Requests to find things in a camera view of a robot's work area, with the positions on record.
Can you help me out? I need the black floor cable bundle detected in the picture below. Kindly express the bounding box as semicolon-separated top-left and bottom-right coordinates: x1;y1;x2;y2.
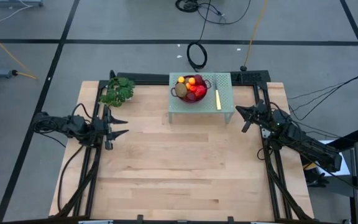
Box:
175;0;252;26

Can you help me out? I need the olive-brown round fruit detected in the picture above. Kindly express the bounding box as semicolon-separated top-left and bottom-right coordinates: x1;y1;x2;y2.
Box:
175;82;188;98

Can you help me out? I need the yellow floor cable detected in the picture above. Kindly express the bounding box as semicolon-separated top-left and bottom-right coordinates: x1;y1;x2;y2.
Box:
0;24;39;80

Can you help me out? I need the black table frame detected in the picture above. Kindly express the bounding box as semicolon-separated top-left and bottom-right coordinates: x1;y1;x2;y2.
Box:
54;70;315;220

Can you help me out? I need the yellow hanging cable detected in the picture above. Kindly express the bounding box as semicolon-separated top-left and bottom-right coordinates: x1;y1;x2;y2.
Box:
242;0;269;70

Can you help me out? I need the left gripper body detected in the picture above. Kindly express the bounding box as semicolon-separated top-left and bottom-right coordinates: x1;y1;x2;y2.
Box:
91;107;114;151

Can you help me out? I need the pale green perforated metal shelf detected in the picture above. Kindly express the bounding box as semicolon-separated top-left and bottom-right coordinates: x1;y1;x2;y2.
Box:
168;72;236;124

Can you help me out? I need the green leafy plant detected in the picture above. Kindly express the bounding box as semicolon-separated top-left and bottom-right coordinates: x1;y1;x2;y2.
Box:
99;77;136;108

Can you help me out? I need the white box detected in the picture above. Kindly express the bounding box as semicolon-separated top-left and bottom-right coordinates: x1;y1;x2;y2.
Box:
317;139;352;178

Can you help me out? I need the black coiled floor cable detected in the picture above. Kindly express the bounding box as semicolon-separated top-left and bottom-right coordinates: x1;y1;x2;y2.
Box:
186;41;208;72

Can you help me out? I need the white floor cable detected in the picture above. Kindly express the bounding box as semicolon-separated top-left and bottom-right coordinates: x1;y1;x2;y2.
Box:
0;3;34;30

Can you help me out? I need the yellow-handled knife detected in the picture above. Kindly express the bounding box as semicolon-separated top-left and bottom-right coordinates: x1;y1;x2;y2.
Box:
213;73;223;111

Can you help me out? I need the magenta colander bowl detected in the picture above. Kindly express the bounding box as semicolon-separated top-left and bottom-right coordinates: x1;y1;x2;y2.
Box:
170;74;213;104

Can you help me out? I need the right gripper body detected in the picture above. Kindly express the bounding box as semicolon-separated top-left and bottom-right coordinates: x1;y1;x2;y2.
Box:
242;98;284;134

